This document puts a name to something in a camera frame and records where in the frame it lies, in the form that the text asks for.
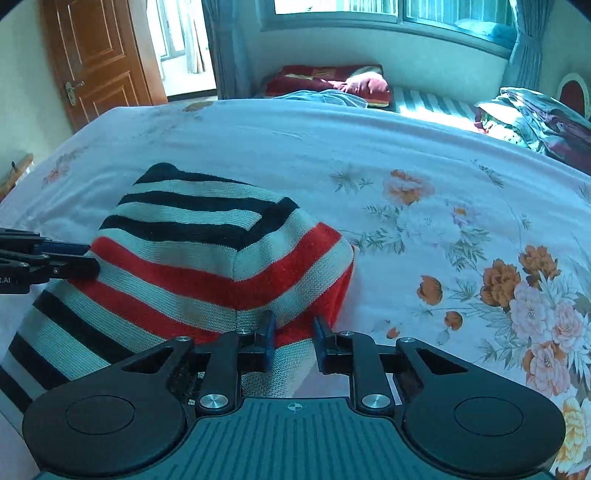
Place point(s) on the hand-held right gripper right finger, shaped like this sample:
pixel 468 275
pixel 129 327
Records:
pixel 319 334

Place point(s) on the red and white headboard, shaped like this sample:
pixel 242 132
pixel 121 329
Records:
pixel 575 94

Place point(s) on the light blue cloth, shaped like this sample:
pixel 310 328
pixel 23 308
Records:
pixel 314 97

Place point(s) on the striped knit sweater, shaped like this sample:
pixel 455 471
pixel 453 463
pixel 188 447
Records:
pixel 194 258

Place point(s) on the bedroom window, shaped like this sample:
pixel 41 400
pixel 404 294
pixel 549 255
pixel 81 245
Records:
pixel 369 9

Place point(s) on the brown wooden door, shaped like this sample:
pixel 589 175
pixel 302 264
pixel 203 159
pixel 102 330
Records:
pixel 101 60

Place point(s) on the wooden furniture piece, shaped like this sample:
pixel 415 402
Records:
pixel 18 173

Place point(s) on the blue curtain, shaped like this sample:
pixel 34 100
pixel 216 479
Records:
pixel 524 46
pixel 231 46

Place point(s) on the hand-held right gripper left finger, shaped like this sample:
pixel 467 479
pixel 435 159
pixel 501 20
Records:
pixel 269 348

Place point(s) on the dark red pillow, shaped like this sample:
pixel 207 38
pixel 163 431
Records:
pixel 364 88

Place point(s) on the stack of folded bedding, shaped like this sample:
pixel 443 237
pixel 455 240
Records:
pixel 545 124

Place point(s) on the floral bed sheet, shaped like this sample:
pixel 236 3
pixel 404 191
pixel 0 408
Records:
pixel 323 152

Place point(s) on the dark red folded blanket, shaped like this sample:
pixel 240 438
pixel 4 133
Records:
pixel 300 76

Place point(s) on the striped mattress pad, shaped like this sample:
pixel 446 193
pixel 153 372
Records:
pixel 434 104

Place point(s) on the balcony window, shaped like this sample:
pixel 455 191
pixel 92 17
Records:
pixel 182 41

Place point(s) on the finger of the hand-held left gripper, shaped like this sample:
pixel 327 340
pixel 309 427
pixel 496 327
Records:
pixel 76 267
pixel 64 249

